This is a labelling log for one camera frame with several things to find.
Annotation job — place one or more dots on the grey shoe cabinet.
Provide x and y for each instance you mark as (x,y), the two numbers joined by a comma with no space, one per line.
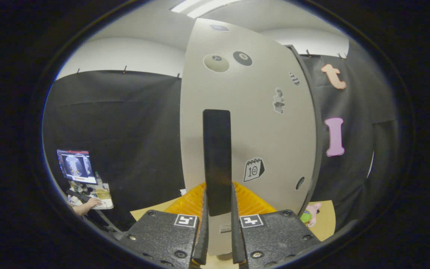
(319,157)

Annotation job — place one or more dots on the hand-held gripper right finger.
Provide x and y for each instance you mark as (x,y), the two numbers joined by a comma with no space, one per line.
(236,239)

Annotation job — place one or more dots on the white cluttered desk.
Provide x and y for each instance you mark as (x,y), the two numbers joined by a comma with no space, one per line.
(105,200)

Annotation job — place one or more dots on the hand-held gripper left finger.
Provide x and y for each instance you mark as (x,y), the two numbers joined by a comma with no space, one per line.
(203,239)

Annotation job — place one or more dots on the pink and green plush toy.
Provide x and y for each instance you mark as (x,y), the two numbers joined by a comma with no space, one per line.
(312,213)

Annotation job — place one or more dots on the large ceiling light panel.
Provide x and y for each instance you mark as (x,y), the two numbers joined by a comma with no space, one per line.
(200,5)

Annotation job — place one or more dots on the clear plastic bottle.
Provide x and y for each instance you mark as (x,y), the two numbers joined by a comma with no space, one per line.
(98,179)

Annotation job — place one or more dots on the black backdrop cloth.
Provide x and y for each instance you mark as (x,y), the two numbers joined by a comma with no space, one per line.
(125,123)

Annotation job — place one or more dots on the computer monitor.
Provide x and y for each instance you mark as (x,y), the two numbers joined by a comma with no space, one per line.
(76,166)

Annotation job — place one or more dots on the light grey shoe cabinet door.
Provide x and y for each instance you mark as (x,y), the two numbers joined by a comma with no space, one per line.
(256,130)

